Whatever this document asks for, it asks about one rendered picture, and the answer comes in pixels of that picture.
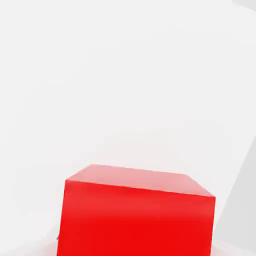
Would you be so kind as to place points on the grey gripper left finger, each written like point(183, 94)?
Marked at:
point(52, 247)

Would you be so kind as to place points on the small red cube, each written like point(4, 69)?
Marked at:
point(136, 220)

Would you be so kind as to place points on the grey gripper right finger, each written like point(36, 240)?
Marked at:
point(216, 251)

